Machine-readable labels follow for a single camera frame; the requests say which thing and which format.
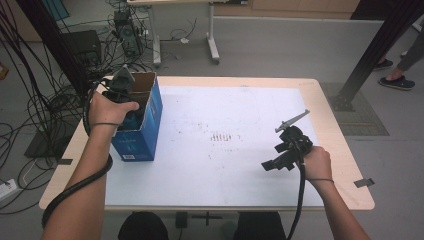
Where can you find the person's right hand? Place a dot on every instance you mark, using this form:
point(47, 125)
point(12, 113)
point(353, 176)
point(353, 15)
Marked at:
point(318, 163)

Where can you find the person's knee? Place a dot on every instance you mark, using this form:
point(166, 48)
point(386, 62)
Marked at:
point(143, 226)
point(258, 226)

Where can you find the black metal frame post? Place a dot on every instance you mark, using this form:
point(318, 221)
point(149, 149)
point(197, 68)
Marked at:
point(56, 50)
point(373, 56)

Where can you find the person's right knee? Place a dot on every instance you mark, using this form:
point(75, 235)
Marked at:
point(258, 226)

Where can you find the computer tower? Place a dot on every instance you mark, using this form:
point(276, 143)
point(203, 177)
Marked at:
point(128, 33)

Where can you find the dark wrist band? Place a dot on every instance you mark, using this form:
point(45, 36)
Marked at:
point(321, 180)
point(104, 124)

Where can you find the white desk with legs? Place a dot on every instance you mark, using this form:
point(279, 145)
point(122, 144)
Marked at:
point(213, 43)

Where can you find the black equipment box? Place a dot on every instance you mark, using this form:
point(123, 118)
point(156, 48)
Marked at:
point(83, 46)

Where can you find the person's left knee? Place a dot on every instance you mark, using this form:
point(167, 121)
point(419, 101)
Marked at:
point(143, 226)

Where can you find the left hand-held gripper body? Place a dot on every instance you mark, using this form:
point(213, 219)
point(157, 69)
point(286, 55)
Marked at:
point(120, 85)

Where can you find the blue cardboard box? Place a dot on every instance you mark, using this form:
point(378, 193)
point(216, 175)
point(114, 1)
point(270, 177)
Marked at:
point(143, 140)

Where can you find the white table mat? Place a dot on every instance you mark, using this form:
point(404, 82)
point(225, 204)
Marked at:
point(233, 173)

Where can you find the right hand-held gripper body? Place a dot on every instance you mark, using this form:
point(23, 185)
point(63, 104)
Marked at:
point(295, 143)

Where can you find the person's left hand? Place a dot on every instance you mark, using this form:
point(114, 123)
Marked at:
point(110, 110)

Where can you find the grey tape strip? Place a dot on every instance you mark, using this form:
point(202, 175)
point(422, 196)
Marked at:
point(65, 161)
point(364, 182)

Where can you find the white power strip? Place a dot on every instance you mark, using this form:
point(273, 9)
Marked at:
point(7, 189)

